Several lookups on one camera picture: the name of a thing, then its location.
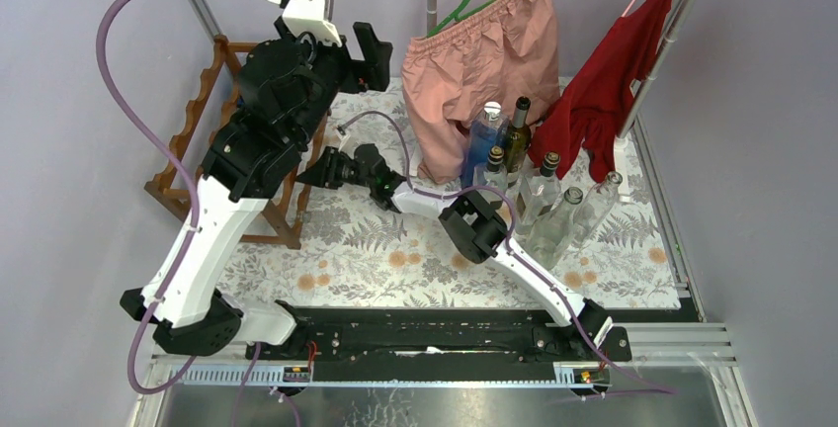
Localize clear round glass bottle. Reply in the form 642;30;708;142
523;187;583;270

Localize red shirt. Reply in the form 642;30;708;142
528;0;672;183

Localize pink shorts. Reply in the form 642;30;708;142
401;0;559;184

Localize clear slim glass bottle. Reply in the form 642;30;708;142
572;171;623;247

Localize clear labelled bottle black cap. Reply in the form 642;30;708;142
514;152;560;238

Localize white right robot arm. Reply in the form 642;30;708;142
296;143;614;360

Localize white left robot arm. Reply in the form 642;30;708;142
121;22;393;359

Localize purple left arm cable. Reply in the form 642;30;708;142
95;0;270;395

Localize clear labelled square bottle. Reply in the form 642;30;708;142
473;145;508;211

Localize silver metal clothes pole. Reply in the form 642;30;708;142
618;0;697;139

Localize blue glass bottle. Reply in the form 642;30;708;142
461;101;508;188

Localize brown wooden wine rack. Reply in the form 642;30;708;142
144;35;310;249

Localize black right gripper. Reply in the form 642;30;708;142
294;148;374;192

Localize floral patterned table mat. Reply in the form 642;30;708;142
190;76;682;310

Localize dark green wine bottle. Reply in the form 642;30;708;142
503;96;532;188

